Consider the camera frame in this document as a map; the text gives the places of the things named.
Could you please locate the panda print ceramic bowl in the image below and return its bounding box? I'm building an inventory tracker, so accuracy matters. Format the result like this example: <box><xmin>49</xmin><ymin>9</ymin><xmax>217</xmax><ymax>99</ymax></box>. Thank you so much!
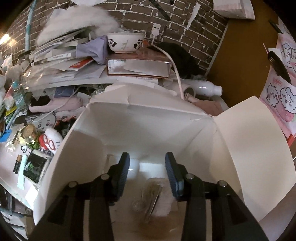
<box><xmin>107</xmin><ymin>32</ymin><xmax>145</xmax><ymax>54</ymax></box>

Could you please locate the blue flat plastic piece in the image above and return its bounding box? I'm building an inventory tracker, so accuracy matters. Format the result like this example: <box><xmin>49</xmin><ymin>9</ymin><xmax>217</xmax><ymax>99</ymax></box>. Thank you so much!
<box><xmin>0</xmin><ymin>130</ymin><xmax>11</xmax><ymax>143</ymax></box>

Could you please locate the green glass jar gold lid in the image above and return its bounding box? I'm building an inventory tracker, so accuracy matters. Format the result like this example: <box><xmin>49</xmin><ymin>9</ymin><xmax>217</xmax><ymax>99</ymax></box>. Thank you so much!
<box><xmin>21</xmin><ymin>124</ymin><xmax>40</xmax><ymax>150</ymax></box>

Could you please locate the white fluffy fur piece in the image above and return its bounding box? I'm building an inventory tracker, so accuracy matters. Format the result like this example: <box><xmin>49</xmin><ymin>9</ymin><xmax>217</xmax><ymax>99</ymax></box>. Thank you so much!
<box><xmin>36</xmin><ymin>6</ymin><xmax>120</xmax><ymax>46</ymax></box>

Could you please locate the clear water bottle blue label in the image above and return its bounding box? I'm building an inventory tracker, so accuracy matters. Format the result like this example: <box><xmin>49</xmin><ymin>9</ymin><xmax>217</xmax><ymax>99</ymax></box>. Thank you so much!
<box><xmin>12</xmin><ymin>81</ymin><xmax>27</xmax><ymax>111</ymax></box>

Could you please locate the white roll with blue cap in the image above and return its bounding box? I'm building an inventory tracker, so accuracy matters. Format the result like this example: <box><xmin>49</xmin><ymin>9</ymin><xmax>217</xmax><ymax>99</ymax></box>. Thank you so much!
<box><xmin>127</xmin><ymin>159</ymin><xmax>139</xmax><ymax>180</ymax></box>

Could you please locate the black gold battery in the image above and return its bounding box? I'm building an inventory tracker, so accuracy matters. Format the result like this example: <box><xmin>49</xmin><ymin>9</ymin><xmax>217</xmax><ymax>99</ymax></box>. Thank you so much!
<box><xmin>13</xmin><ymin>155</ymin><xmax>22</xmax><ymax>174</ymax></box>

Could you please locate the stack of books and papers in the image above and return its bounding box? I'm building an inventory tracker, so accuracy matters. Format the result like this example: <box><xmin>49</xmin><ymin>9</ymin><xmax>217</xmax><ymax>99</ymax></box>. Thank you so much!
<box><xmin>23</xmin><ymin>28</ymin><xmax>106</xmax><ymax>87</ymax></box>

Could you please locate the black scrunchie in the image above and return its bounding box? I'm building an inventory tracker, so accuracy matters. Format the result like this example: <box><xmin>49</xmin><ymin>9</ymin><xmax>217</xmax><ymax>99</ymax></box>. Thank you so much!
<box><xmin>54</xmin><ymin>120</ymin><xmax>72</xmax><ymax>138</ymax></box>

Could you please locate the pink hair brush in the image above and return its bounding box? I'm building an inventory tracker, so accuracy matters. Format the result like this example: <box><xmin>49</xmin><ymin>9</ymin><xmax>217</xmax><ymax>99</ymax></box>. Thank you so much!
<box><xmin>29</xmin><ymin>96</ymin><xmax>83</xmax><ymax>113</ymax></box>

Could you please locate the white shelf board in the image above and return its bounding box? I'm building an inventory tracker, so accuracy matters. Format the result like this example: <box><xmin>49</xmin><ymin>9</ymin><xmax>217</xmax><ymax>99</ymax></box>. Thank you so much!
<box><xmin>27</xmin><ymin>75</ymin><xmax>159</xmax><ymax>90</ymax></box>

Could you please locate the brown silver box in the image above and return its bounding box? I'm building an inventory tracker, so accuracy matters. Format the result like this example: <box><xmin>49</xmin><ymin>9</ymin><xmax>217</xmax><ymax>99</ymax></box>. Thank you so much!
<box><xmin>107</xmin><ymin>48</ymin><xmax>172</xmax><ymax>78</ymax></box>

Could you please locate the pink white paper bag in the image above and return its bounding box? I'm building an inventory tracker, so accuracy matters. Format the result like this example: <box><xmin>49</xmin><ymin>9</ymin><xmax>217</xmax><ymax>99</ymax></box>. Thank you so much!
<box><xmin>213</xmin><ymin>0</ymin><xmax>255</xmax><ymax>20</ymax></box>

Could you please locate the white lotion bottle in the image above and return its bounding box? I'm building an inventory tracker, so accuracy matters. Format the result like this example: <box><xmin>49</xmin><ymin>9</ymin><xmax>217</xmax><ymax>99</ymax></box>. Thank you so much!
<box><xmin>181</xmin><ymin>79</ymin><xmax>223</xmax><ymax>97</ymax></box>

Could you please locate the light blue cream tube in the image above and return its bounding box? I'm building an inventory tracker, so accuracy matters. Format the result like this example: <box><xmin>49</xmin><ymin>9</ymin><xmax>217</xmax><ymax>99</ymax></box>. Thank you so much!
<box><xmin>17</xmin><ymin>160</ymin><xmax>27</xmax><ymax>190</ymax></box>

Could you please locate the white plush with red glasses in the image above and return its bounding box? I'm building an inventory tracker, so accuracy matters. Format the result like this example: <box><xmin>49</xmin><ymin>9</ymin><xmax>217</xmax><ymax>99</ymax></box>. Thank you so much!
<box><xmin>39</xmin><ymin>128</ymin><xmax>63</xmax><ymax>155</ymax></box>

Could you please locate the purple cloth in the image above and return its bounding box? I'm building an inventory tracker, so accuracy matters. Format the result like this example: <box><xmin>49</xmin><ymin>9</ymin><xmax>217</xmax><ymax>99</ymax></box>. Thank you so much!
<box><xmin>76</xmin><ymin>35</ymin><xmax>108</xmax><ymax>65</ymax></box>

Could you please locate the pink fluffy plush pouch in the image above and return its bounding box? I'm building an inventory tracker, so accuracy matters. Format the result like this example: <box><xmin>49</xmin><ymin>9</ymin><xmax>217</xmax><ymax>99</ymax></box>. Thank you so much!
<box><xmin>142</xmin><ymin>178</ymin><xmax>175</xmax><ymax>218</ymax></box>

